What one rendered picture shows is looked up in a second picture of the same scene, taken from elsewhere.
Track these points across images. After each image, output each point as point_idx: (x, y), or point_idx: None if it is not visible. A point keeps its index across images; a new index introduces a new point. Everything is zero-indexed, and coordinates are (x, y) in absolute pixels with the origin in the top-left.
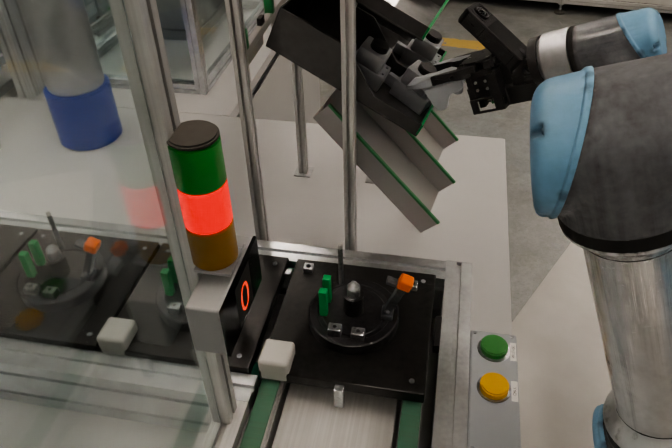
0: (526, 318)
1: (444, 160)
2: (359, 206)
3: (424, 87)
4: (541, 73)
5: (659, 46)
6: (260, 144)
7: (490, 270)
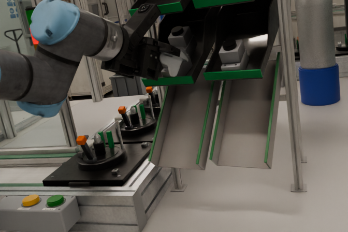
0: None
1: (347, 223)
2: (257, 185)
3: None
4: None
5: (31, 23)
6: (333, 141)
7: None
